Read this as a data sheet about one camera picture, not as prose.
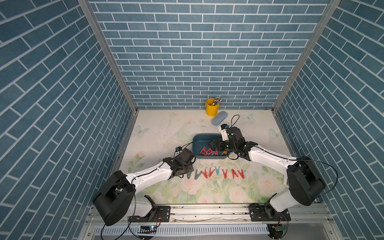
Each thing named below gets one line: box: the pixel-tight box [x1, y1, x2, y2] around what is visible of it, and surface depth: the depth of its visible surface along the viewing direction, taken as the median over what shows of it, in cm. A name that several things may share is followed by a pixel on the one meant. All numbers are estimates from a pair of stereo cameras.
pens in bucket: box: [212, 96, 222, 106], surface depth 107 cm
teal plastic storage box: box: [192, 133, 231, 159], surface depth 97 cm
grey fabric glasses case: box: [211, 111, 228, 126], surface depth 114 cm
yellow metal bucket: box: [205, 98, 220, 117], surface depth 114 cm
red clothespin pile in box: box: [200, 146, 219, 156], surface depth 96 cm
